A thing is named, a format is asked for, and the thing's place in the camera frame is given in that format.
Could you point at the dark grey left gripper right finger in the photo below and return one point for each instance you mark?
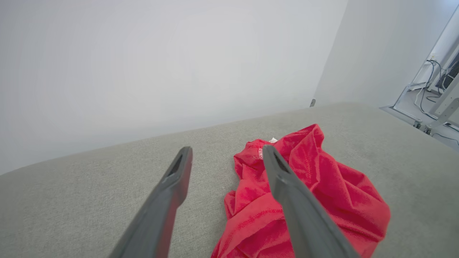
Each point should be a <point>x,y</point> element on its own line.
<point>304,215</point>

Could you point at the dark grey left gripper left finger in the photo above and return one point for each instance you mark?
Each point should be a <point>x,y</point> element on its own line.
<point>157,211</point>

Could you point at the red Bulls 23 jersey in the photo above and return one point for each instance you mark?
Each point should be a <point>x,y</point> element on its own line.
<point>340,193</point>

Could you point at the grey metal desk leg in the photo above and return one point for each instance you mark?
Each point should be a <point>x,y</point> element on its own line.
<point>446,104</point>

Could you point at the white metal desk frame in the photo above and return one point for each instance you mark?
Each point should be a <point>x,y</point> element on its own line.
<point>403,95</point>

